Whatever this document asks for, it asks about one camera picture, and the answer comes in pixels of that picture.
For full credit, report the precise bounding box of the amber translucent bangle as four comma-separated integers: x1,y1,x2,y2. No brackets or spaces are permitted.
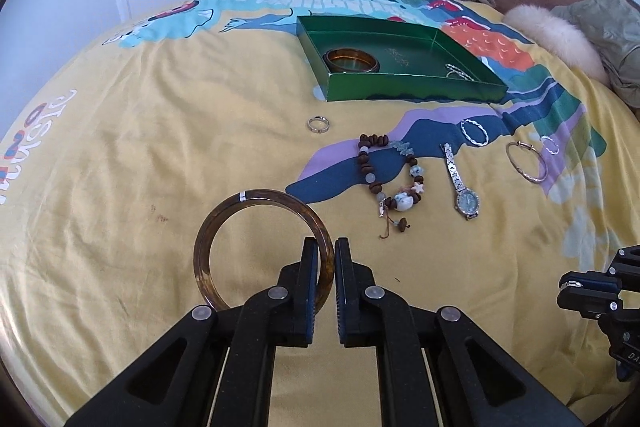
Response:
321,48,381,74

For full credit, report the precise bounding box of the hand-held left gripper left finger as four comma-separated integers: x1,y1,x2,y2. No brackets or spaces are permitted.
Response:
64,237,321,427

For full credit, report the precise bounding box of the brown beaded bracelet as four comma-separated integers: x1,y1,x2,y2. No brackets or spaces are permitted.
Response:
356,133,427,239

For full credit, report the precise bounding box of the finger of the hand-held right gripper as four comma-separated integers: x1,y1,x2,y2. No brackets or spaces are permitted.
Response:
556,289,626,320
557,271,626,295

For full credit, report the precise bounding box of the yellow printed bedsheet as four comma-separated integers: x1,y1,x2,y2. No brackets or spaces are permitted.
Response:
0,0,640,427

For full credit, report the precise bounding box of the green tray box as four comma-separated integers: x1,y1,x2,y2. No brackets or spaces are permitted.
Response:
296,14,510,104

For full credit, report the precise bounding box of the olive jacket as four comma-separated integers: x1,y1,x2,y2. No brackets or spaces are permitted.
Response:
550,0,640,108

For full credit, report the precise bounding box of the twisted silver hoop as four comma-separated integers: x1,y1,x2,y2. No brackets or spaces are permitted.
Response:
460,118,489,148

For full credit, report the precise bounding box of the silver wristwatch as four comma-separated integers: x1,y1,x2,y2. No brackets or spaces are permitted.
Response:
440,143,482,221

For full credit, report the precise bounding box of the silver chain bracelet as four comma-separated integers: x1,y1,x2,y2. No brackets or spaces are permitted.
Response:
444,63,475,82

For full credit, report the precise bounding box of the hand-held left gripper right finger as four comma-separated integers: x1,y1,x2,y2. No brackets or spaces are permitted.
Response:
334,237,586,427

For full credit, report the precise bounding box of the thin metal bangle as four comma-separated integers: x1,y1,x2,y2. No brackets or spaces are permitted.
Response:
505,140,549,182

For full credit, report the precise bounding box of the dark brown translucent bangle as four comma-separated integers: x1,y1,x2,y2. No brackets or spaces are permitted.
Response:
193,189,332,312

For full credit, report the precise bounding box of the white fur trim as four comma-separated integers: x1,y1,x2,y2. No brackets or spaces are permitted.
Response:
509,4,611,82

